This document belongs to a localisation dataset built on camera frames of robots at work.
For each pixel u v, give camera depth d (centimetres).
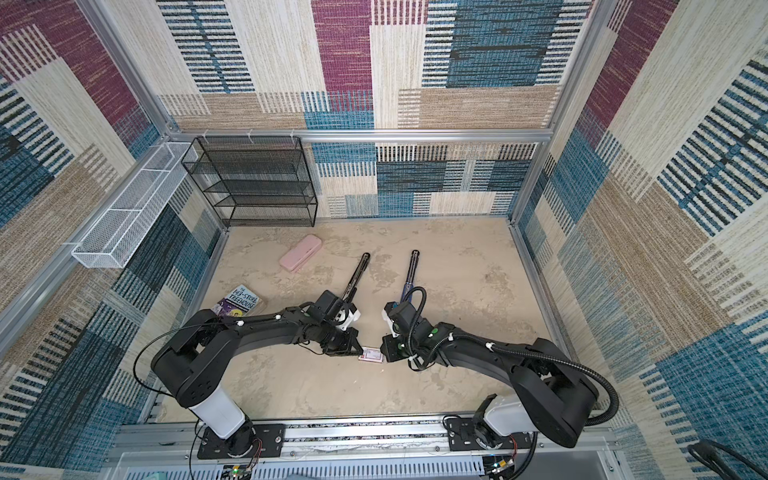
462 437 73
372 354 86
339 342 79
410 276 102
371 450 73
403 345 72
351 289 99
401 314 67
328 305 74
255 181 111
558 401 43
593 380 40
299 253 109
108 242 70
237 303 96
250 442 72
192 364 46
